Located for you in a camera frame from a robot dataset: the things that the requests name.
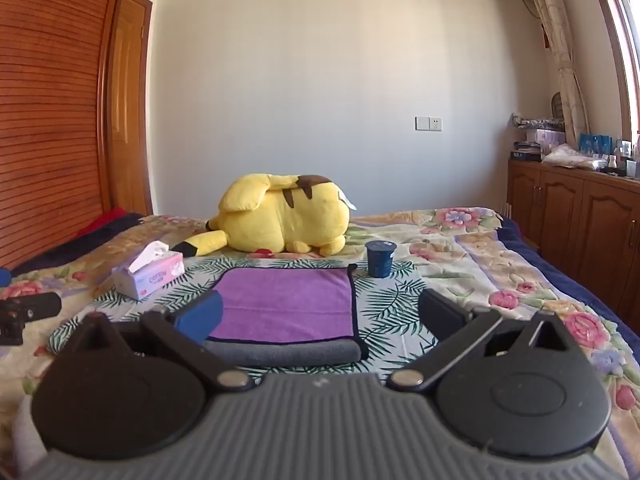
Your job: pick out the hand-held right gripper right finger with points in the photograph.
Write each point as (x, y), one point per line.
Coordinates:
(442, 316)

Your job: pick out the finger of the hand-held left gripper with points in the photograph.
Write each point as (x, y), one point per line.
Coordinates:
(36, 305)

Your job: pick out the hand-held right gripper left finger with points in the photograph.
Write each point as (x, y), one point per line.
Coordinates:
(202, 316)

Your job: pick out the grey towel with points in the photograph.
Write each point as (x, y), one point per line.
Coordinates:
(290, 352)

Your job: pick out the floral bed blanket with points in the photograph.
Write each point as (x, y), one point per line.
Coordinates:
(450, 265)

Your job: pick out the pink tissue box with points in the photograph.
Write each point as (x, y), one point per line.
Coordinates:
(150, 274)

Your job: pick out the dark blue cloth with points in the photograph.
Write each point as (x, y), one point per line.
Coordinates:
(75, 245)

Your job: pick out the dark blue cup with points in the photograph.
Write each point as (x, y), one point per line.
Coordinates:
(380, 259)

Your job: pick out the red cloth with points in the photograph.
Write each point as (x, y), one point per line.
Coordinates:
(102, 220)

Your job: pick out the yellow plush toy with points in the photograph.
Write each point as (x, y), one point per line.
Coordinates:
(287, 212)

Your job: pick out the wooden cabinet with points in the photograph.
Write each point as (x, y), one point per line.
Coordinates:
(575, 220)

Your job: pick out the wooden louvred wardrobe door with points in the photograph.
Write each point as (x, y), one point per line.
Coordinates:
(50, 110)

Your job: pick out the stack of boxes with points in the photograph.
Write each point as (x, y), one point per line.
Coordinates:
(537, 137)

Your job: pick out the clear plastic bag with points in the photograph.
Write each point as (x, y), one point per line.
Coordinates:
(570, 156)

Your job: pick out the wooden room door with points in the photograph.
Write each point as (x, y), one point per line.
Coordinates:
(131, 110)

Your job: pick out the small white bottle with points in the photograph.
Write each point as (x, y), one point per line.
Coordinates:
(612, 162)

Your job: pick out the blue gift box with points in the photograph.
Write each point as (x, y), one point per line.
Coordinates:
(595, 143)

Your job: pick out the beige patterned curtain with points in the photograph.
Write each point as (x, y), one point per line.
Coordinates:
(562, 45)

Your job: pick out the white wall socket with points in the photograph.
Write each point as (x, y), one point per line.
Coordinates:
(428, 123)

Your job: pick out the wooden window frame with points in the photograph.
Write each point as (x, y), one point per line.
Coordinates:
(612, 50)

